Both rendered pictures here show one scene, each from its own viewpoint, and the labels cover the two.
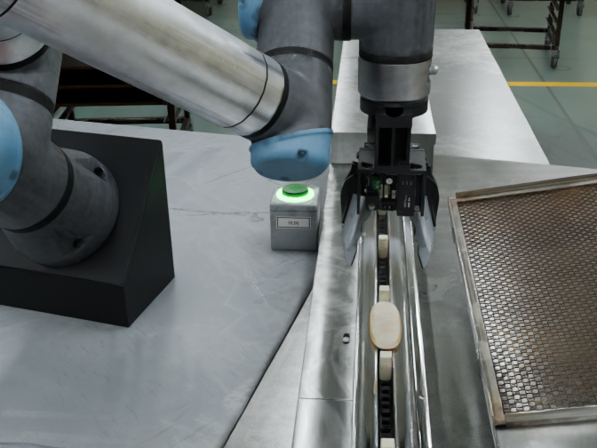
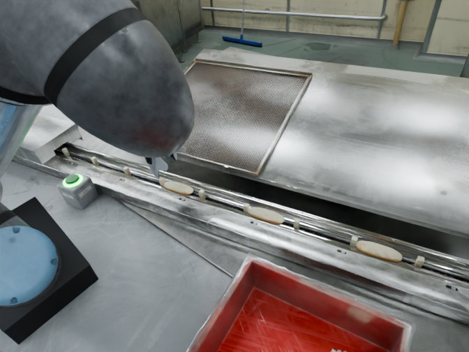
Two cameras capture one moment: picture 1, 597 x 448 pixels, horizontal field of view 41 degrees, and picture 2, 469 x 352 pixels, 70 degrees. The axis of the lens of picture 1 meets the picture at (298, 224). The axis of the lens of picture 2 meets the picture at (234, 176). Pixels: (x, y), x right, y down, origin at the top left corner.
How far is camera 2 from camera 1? 0.61 m
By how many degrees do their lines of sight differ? 55
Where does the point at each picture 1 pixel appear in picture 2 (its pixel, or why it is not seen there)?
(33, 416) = (140, 330)
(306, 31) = not seen: hidden behind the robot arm
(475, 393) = (219, 181)
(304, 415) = (218, 223)
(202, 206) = not seen: hidden behind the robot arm
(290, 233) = (86, 196)
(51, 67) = not seen: outside the picture
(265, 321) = (135, 225)
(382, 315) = (174, 185)
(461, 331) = (185, 172)
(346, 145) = (44, 151)
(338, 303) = (158, 195)
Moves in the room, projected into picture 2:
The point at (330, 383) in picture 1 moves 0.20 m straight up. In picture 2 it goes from (205, 211) to (193, 151)
